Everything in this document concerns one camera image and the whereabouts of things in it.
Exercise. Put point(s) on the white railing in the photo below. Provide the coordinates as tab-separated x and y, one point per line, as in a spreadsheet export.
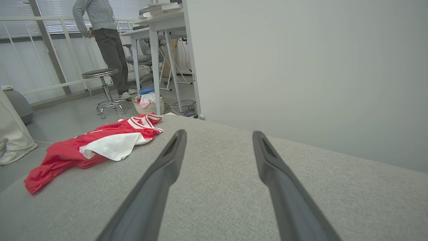
33	18

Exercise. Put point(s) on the chrome round stool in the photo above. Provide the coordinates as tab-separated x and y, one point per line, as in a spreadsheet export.
99	72

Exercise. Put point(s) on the red and white garment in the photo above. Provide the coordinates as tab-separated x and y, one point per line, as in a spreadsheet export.
63	154

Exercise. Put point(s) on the white partition panel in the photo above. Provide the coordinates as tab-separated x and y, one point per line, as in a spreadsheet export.
301	67

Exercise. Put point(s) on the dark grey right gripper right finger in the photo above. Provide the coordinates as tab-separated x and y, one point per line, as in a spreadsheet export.
291	207

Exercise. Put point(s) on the white laundry basket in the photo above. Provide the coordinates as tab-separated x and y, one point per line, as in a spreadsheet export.
150	109

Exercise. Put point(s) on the grey bean bag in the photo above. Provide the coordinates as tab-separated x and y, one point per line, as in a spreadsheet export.
20	107

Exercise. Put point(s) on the white window blinds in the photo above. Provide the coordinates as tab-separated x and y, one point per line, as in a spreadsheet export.
16	10

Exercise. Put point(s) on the blue box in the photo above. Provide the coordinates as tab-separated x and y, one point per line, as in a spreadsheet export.
146	91

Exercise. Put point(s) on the pink white cloth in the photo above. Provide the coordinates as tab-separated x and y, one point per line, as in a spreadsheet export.
147	99

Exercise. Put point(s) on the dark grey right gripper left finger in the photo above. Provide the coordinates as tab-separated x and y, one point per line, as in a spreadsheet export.
150	201

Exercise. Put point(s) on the person in grey sweater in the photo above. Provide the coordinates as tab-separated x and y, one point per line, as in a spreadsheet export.
100	13

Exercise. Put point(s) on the white desk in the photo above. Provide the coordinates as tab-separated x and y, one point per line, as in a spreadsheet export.
140	33
160	16

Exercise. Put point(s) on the grey office chair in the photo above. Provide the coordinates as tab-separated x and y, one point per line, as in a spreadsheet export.
137	59

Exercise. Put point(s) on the person in white trousers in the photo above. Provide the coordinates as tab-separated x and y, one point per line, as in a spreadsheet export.
10	130

